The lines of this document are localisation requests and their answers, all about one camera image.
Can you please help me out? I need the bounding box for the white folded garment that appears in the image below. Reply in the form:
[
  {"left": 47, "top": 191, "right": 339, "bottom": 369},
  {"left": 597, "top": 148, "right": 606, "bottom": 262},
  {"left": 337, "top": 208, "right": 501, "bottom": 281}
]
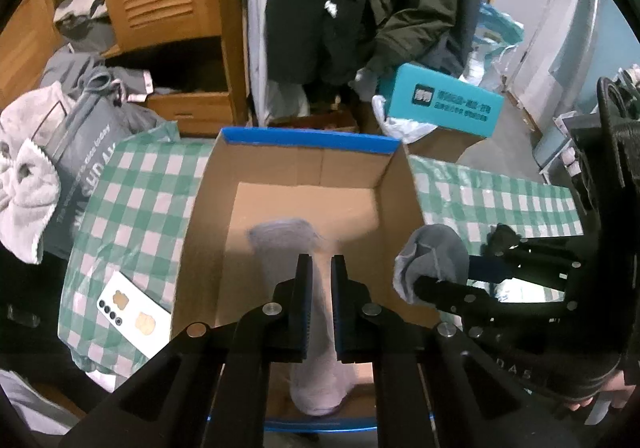
[{"left": 50, "top": 0, "right": 117, "bottom": 49}]

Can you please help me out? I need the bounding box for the person's right hand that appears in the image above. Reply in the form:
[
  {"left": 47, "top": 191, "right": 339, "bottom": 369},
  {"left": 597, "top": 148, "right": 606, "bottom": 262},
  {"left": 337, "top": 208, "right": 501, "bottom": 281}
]
[{"left": 550, "top": 353, "right": 640, "bottom": 429}]

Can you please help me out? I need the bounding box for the small brown cardboard box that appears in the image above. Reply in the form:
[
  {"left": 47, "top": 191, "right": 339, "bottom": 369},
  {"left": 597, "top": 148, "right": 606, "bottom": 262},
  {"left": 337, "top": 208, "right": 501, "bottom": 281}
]
[{"left": 270, "top": 111, "right": 359, "bottom": 134}]

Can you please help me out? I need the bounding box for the white card with stickers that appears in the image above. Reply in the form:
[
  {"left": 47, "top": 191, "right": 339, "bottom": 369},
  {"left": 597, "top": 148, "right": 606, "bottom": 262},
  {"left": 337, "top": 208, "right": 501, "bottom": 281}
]
[{"left": 97, "top": 270, "right": 174, "bottom": 359}]

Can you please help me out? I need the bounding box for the grey shopping bag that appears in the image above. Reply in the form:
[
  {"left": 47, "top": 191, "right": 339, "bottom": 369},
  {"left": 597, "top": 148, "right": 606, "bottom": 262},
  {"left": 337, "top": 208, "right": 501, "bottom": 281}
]
[{"left": 42, "top": 93, "right": 138, "bottom": 260}]

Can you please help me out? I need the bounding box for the green checked tablecloth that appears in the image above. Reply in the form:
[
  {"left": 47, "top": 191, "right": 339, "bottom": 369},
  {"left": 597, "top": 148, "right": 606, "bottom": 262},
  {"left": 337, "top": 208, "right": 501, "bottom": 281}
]
[{"left": 57, "top": 123, "right": 586, "bottom": 375}]

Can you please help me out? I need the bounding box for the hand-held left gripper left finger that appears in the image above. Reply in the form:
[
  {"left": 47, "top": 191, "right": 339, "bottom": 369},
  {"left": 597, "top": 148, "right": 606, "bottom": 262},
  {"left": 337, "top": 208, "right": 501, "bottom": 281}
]
[{"left": 59, "top": 254, "right": 314, "bottom": 448}]

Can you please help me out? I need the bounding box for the blue-edged cardboard box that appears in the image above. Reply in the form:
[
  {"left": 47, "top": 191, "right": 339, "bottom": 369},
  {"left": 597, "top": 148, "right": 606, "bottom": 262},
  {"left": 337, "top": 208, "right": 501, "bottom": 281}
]
[{"left": 170, "top": 127, "right": 429, "bottom": 432}]

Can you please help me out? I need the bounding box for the dark cloth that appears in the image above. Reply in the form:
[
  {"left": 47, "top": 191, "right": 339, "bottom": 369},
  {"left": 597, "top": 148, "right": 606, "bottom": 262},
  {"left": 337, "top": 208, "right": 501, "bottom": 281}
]
[{"left": 0, "top": 248, "right": 76, "bottom": 361}]

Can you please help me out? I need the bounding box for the wooden wardrobe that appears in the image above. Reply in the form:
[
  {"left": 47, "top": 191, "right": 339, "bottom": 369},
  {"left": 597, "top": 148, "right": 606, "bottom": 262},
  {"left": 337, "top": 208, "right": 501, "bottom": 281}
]
[{"left": 0, "top": 0, "right": 251, "bottom": 139}]

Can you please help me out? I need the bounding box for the large brown cardboard box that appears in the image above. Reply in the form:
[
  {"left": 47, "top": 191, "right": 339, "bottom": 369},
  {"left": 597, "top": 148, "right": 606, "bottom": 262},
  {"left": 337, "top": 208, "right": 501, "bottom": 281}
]
[{"left": 400, "top": 125, "right": 489, "bottom": 164}]

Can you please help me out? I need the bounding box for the light blue plastic bag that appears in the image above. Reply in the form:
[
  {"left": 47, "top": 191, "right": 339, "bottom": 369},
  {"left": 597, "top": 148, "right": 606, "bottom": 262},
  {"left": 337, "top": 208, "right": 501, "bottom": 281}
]
[{"left": 467, "top": 3, "right": 526, "bottom": 79}]

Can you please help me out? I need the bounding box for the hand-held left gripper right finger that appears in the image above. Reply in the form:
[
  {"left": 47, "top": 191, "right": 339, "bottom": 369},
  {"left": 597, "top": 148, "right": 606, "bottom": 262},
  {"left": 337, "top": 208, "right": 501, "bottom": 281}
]
[{"left": 331, "top": 254, "right": 581, "bottom": 448}]

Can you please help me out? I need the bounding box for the white hanging garment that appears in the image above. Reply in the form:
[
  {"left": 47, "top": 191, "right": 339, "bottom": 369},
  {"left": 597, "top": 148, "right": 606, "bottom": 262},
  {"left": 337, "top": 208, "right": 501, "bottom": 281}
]
[{"left": 247, "top": 0, "right": 311, "bottom": 125}]

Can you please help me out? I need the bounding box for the teal box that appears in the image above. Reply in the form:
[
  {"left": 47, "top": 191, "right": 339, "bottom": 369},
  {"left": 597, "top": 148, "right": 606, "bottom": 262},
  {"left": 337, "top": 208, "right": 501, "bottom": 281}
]
[{"left": 377, "top": 63, "right": 506, "bottom": 138}]

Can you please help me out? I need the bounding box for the grey hoodie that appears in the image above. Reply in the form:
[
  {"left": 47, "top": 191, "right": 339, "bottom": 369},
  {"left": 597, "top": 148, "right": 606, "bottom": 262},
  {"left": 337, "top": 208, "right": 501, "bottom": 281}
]
[{"left": 39, "top": 46, "right": 171, "bottom": 134}]

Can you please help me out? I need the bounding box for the light grey sock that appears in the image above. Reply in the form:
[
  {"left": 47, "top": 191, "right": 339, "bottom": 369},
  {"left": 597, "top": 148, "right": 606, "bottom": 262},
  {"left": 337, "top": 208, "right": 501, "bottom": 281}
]
[{"left": 247, "top": 218, "right": 359, "bottom": 417}]

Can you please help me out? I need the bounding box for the pale blue panel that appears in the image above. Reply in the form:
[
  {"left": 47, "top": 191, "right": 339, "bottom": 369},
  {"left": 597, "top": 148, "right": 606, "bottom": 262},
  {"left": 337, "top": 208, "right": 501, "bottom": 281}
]
[{"left": 532, "top": 115, "right": 581, "bottom": 185}]

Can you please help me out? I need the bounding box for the black jacket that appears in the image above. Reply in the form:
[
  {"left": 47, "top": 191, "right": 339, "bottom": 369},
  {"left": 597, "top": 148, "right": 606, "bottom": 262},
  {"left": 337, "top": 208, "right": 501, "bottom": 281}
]
[{"left": 262, "top": 0, "right": 382, "bottom": 85}]

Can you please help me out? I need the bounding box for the white plastic bag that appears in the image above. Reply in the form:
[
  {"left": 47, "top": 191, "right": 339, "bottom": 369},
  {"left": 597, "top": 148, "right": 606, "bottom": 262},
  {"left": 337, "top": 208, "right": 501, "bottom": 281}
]
[{"left": 371, "top": 96, "right": 442, "bottom": 145}]

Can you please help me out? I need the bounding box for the grey fluffy towel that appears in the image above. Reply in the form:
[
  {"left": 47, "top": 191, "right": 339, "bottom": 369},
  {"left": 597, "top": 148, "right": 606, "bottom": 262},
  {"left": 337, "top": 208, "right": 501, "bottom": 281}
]
[{"left": 0, "top": 81, "right": 76, "bottom": 265}]

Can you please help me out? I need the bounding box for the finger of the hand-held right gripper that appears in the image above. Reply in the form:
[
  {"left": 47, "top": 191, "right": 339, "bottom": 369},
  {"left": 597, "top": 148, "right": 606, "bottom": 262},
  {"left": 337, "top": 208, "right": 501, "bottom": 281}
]
[
  {"left": 467, "top": 223, "right": 586, "bottom": 290},
  {"left": 414, "top": 275, "right": 571, "bottom": 345}
]

